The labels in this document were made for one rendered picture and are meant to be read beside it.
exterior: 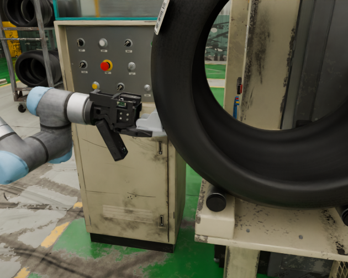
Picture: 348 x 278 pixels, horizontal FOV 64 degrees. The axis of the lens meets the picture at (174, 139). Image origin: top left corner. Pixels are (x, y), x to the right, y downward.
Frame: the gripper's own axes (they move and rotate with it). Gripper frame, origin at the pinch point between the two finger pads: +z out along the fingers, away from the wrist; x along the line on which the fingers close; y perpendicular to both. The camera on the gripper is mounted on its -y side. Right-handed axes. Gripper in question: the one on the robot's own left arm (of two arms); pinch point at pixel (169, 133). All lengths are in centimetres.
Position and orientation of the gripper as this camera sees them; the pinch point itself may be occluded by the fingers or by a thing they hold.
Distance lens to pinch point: 67.3
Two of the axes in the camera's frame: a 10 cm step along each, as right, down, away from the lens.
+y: 1.2, -9.0, -4.1
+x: 1.8, -3.9, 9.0
